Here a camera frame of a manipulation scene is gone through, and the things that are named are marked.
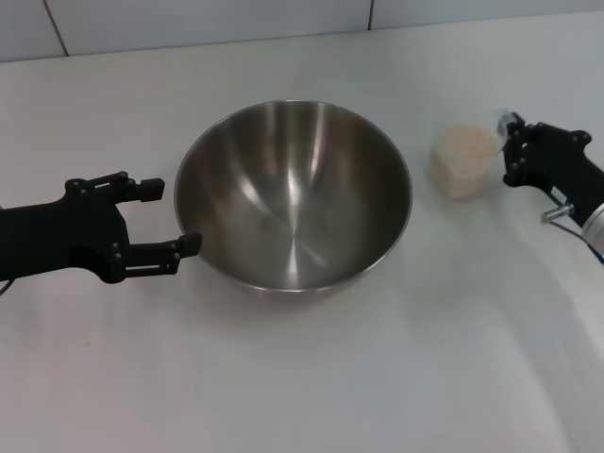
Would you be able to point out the clear plastic measuring cup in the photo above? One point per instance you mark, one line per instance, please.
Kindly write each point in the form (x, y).
(460, 179)

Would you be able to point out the stainless steel mixing bowl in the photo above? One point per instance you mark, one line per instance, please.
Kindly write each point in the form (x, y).
(292, 198)

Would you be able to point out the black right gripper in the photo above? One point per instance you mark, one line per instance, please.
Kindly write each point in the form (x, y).
(561, 170)

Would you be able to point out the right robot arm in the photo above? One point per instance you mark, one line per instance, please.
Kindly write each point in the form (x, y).
(595, 231)

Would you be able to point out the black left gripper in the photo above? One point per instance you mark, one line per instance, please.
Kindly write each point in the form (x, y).
(56, 236)

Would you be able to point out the uncooked rice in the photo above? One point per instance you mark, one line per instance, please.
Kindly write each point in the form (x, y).
(464, 141)

